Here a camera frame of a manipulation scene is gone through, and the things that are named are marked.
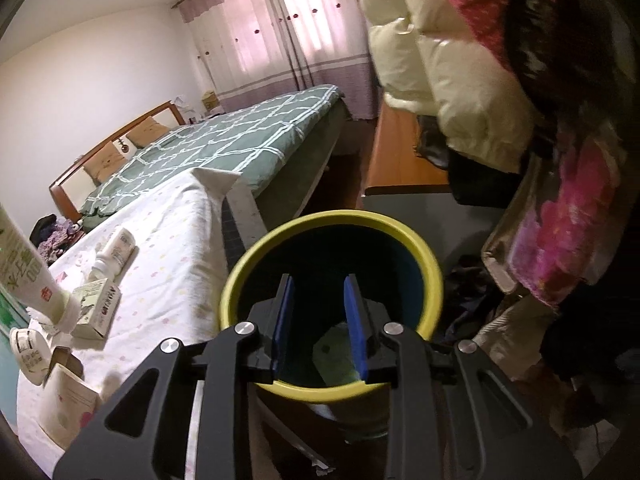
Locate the wooden bed headboard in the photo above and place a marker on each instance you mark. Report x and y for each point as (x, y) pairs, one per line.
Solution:
(71, 188)

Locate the white dotted table cloth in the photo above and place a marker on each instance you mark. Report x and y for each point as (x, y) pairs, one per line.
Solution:
(187, 232)

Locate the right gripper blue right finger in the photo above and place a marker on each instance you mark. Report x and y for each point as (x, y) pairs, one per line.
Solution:
(453, 413)

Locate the white pill bottle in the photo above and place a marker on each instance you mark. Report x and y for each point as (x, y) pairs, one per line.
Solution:
(113, 257)

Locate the right brown pillow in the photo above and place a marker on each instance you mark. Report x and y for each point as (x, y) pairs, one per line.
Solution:
(147, 132)

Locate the pink floral garment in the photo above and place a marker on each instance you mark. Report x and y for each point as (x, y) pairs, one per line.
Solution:
(559, 229)

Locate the brown pillow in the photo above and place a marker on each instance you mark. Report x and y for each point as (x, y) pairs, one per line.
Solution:
(107, 161)
(147, 132)

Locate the pink white curtain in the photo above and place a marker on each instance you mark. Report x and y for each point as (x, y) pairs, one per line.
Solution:
(253, 50)

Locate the left brown pillow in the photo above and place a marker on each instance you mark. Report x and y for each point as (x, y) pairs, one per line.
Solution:
(107, 161)

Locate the white paper cup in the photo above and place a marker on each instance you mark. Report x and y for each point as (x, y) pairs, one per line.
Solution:
(66, 403)

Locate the green floral carton box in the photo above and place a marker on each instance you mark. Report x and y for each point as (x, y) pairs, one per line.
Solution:
(97, 301)

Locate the wooden desk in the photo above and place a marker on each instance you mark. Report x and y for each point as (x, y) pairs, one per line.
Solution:
(394, 166)

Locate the yellow rimmed trash bin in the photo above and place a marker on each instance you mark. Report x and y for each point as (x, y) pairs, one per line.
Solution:
(393, 265)

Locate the green plaid bed quilt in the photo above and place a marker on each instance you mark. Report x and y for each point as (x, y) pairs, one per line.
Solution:
(255, 142)

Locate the clothes pile on nightstand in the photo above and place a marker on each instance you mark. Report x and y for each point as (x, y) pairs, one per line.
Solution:
(53, 236)

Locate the cream puffer jacket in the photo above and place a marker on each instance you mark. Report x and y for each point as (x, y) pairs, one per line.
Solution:
(429, 63)

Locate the green white plastic pouch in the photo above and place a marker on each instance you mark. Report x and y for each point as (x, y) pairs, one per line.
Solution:
(26, 277)

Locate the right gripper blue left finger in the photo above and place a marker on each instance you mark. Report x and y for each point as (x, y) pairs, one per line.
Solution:
(142, 431)

